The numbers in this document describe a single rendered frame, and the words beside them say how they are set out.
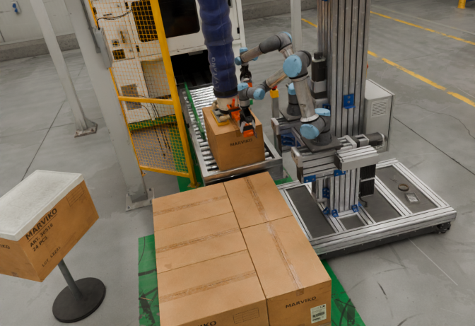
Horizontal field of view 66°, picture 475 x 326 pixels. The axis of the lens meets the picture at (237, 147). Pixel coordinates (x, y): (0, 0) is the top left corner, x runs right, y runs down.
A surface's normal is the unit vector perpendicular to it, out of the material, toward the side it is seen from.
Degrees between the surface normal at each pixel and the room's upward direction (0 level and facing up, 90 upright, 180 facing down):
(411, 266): 0
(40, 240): 90
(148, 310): 0
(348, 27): 90
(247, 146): 90
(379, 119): 90
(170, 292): 0
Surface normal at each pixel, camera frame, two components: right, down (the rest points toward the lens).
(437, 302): -0.11, -0.85
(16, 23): 0.21, 0.48
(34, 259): 0.95, 0.05
